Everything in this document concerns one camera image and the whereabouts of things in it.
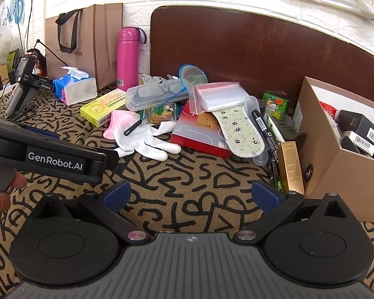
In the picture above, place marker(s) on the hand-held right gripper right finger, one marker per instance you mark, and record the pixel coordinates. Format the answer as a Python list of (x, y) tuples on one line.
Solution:
[(263, 194)]

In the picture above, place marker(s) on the blue tissue pack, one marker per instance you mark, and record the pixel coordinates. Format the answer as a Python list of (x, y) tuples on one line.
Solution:
[(78, 90)]

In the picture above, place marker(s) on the person's left hand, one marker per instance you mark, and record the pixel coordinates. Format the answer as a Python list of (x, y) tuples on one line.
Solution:
[(17, 180)]

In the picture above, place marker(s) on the black plastic rack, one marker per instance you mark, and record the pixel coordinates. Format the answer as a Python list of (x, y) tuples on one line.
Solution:
[(291, 129)]

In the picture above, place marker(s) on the brown cardboard storage box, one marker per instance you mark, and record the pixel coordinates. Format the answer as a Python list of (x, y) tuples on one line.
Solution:
[(336, 177)]

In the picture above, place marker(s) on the brown paper bag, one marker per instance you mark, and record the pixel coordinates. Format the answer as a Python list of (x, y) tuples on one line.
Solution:
[(93, 43)]

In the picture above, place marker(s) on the black green marker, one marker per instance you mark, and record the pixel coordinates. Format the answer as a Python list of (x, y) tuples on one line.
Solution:
[(275, 174)]

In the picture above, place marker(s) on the white green pen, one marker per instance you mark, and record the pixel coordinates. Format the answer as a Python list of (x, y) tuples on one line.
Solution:
[(275, 127)]

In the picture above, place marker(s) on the red packet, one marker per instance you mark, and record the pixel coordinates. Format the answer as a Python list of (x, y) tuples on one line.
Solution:
[(328, 107)]

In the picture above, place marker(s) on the gold slim box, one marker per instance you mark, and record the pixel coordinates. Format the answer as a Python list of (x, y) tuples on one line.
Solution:
[(291, 168)]

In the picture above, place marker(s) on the white glove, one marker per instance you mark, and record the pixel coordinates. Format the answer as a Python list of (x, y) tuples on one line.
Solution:
[(149, 148)]

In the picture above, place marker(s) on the dark brown board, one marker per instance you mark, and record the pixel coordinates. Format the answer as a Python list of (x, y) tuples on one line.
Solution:
[(252, 46)]

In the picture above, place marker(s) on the green small box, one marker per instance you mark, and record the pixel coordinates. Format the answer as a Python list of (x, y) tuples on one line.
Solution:
[(275, 101)]

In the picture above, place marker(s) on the blue hand net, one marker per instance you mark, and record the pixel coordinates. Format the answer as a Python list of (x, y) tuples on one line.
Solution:
[(191, 76)]

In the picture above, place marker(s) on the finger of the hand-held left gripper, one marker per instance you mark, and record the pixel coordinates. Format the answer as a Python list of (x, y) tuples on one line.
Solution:
[(112, 158), (43, 132)]

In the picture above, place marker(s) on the pink cloth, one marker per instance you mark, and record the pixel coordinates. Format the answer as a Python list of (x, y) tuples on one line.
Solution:
[(118, 121)]

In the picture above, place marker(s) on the cookie snack packet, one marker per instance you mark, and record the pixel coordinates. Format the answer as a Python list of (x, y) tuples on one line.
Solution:
[(162, 115)]

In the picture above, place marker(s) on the black barcode box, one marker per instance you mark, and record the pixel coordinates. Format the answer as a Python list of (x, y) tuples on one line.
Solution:
[(361, 141)]

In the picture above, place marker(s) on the clear plastic insole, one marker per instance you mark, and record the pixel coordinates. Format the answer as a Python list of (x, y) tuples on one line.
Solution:
[(251, 102)]

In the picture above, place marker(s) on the floral fabric insole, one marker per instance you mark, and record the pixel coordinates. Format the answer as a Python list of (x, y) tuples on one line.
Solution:
[(240, 130)]

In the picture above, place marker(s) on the pack of clear zip bags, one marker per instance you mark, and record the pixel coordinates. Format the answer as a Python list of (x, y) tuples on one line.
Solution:
[(221, 98)]

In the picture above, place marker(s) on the white plastic bag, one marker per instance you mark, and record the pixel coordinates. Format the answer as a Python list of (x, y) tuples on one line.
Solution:
[(0, 43)]

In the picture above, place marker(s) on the yellow medicine box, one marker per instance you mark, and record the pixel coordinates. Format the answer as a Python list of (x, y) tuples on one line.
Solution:
[(101, 107)]

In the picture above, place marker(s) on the clear glasses case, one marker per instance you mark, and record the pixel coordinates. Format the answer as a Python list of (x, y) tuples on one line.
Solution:
[(149, 95)]

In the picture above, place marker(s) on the pink thermos bottle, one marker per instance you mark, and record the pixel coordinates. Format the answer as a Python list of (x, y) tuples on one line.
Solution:
[(127, 59)]

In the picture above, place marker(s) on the red flat box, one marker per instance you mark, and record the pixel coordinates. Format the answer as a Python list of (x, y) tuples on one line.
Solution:
[(193, 137)]

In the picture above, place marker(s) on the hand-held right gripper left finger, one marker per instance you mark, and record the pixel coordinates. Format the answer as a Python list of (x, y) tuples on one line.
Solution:
[(115, 193)]

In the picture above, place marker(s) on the idle grey hand-held gripper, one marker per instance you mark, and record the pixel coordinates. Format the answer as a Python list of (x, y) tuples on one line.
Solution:
[(25, 74)]

